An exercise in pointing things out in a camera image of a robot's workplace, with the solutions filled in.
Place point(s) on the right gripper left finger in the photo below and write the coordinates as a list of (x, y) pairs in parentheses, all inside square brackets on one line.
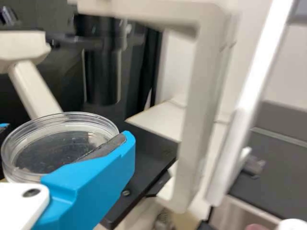
[(3, 126)]

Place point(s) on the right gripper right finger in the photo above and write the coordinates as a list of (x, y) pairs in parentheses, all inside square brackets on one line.
[(91, 182)]

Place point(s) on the petri dish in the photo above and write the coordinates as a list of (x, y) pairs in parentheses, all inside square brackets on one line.
[(48, 134)]

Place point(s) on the cream microscope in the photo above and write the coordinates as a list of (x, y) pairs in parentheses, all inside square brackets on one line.
[(206, 95)]

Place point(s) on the white pipette stand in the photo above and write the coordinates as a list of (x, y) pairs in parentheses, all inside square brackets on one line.
[(254, 83)]

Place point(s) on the black platform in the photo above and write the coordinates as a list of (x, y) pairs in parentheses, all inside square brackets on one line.
[(283, 182)]

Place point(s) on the white-capped bottle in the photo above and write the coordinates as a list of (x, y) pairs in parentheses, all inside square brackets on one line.
[(295, 226)]

